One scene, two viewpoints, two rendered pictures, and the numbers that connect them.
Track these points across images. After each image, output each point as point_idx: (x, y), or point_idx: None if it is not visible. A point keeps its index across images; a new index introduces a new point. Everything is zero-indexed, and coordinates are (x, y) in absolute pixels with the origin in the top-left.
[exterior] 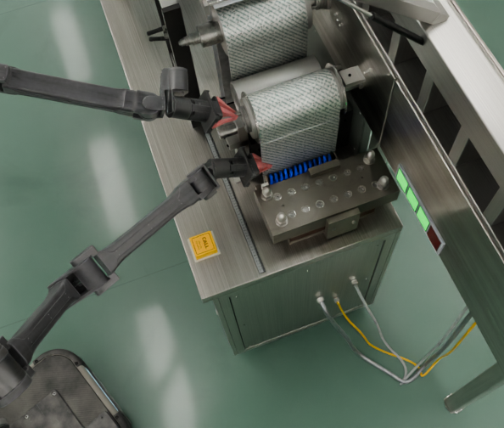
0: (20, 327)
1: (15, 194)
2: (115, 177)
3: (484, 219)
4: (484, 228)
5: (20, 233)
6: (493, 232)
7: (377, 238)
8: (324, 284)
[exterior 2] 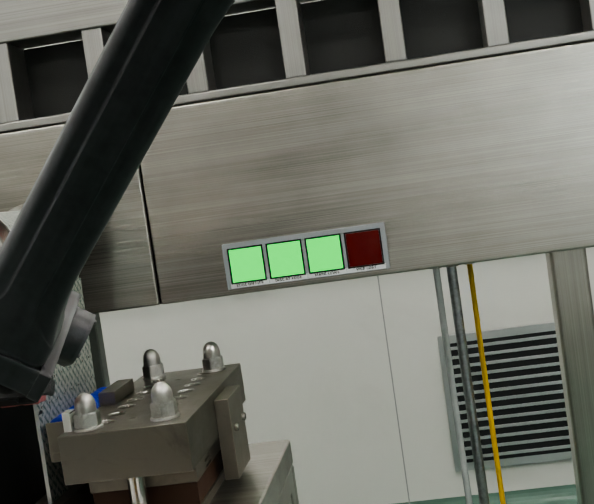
0: (99, 59)
1: None
2: None
3: (395, 61)
4: (404, 70)
5: None
6: (416, 58)
7: (285, 468)
8: None
